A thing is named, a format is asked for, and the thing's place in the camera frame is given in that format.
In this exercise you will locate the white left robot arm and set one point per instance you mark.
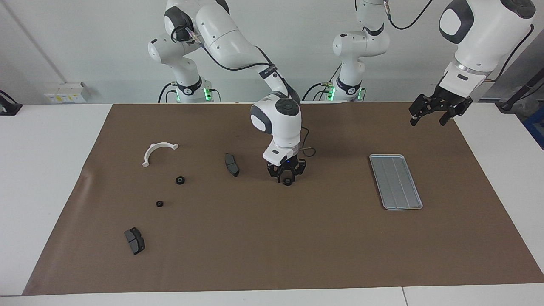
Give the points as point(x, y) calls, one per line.
point(480, 34)

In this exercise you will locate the silver metal tray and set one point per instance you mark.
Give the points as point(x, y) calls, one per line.
point(395, 182)

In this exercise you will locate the brown table mat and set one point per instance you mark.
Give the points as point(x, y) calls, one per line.
point(297, 233)

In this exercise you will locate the blue box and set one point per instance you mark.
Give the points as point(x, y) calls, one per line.
point(536, 127)

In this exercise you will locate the white curved plastic bracket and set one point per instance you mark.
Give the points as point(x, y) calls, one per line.
point(149, 152)

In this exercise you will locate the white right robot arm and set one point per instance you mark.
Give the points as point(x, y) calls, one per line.
point(276, 123)

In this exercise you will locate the long dark brake pad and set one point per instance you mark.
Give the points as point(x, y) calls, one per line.
point(231, 165)

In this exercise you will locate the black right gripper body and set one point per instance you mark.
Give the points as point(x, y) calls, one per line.
point(289, 165)

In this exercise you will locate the short dark brake pad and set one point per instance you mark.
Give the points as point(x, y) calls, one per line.
point(135, 242)

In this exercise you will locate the black table clamp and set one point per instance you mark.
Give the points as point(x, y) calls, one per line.
point(8, 108)

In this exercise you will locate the grey panel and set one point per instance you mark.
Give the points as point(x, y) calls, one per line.
point(510, 72)

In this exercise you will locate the white wall socket box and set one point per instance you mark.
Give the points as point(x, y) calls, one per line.
point(63, 95)

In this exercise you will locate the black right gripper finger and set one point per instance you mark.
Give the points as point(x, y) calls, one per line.
point(273, 170)
point(301, 168)

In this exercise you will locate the black stand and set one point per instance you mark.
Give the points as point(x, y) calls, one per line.
point(510, 104)

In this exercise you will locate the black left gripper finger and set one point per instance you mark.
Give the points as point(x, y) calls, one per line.
point(418, 108)
point(457, 109)

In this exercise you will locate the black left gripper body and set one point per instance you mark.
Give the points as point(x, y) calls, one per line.
point(448, 97)

